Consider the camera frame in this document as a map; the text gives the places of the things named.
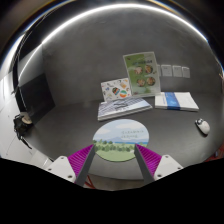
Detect black device with cable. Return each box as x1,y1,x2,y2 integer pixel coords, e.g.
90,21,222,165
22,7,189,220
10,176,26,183
13,112,33,148

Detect black monitor panel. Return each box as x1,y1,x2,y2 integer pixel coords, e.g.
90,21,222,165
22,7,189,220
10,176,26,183
20,74,55,124

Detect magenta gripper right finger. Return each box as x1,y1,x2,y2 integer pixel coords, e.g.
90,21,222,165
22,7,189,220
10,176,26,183
133,143,184,186

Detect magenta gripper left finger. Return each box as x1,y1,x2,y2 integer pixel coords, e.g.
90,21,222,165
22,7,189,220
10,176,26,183
46,144,96,187

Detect white illustrated card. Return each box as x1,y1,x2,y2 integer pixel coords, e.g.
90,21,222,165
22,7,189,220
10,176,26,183
101,78,131,101

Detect white wall outlet plate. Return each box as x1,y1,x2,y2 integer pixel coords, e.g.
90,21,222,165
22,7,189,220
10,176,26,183
173,66,182,77
182,67,190,78
161,65,172,77

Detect white book with blue stripe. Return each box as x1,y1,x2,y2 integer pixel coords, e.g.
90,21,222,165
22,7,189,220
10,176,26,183
155,92,199,111

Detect white computer mouse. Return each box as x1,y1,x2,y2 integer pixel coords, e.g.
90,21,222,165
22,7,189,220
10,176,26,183
195,119,210,135

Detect round landscape mouse pad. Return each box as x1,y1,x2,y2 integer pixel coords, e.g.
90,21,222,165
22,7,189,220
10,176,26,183
93,119,149,162

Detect grey striped book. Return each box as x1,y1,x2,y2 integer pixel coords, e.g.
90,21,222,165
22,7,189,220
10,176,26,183
98,97,152,121

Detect green poster with circles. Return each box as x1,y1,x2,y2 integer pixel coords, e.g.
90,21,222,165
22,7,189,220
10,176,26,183
123,52,161,97

